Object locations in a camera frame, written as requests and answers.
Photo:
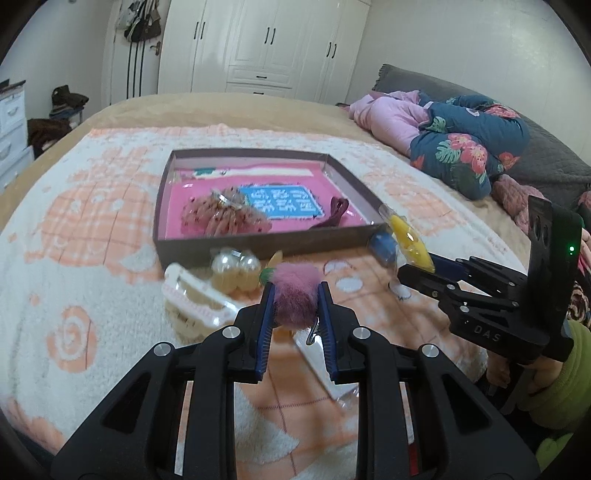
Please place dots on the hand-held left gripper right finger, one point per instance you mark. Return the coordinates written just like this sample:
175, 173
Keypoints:
328, 323

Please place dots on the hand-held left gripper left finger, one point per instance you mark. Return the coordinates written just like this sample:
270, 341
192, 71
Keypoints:
268, 323

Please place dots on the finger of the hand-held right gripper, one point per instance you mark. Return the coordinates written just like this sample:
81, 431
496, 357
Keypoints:
425, 281
445, 265

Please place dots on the pink pompom hair clip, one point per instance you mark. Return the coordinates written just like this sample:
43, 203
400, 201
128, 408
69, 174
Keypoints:
295, 290

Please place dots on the blue box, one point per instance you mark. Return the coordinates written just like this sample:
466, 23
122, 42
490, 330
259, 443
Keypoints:
383, 244

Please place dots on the brown shallow cardboard box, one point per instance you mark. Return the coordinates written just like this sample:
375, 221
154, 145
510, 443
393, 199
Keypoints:
258, 244

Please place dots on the person's right forearm green sleeve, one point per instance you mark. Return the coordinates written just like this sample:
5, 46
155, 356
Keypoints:
572, 387

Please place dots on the person's right hand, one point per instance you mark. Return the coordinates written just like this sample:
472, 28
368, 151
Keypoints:
542, 374

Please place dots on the clear flat plastic packet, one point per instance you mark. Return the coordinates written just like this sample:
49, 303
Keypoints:
311, 364

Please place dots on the yellow green hair accessory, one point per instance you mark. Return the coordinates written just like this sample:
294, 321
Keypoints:
268, 272

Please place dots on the white hair claw clip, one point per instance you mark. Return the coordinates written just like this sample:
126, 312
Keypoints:
184, 286

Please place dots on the dusty pink quilted cloth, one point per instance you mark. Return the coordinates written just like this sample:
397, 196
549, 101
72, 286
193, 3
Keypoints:
517, 198

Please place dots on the dark red hair ribbon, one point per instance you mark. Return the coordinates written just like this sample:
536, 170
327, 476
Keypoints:
337, 210

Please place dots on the pink dotted scrunchie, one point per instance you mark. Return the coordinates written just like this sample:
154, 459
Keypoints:
207, 217

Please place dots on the blue floral pillow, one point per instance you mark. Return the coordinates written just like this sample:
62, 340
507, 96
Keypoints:
461, 138

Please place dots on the grey pillow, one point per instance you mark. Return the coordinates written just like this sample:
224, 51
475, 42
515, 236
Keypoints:
545, 152

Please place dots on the pink quilted jacket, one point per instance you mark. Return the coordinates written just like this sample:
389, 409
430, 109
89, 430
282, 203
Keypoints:
392, 120

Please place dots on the white orange fleece blanket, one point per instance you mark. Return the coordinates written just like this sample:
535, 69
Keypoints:
92, 258

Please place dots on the bed with tan cover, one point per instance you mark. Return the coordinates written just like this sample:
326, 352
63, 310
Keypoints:
231, 110

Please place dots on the white wardrobe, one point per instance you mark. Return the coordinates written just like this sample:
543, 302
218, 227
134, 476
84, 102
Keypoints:
258, 41

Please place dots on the dark brown cloth heap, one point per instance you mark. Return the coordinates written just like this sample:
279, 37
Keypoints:
46, 134

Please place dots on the white door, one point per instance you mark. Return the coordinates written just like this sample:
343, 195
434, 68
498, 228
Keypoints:
115, 69

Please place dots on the dark clothes pile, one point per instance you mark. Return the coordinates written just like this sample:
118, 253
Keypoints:
69, 98

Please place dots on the dark handbag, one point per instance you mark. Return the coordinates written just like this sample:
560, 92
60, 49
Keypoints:
136, 28
153, 25

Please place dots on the white drawer cabinet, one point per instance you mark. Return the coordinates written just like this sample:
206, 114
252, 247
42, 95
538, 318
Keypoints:
11, 120

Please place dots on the light handbag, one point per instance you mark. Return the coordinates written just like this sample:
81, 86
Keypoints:
123, 16

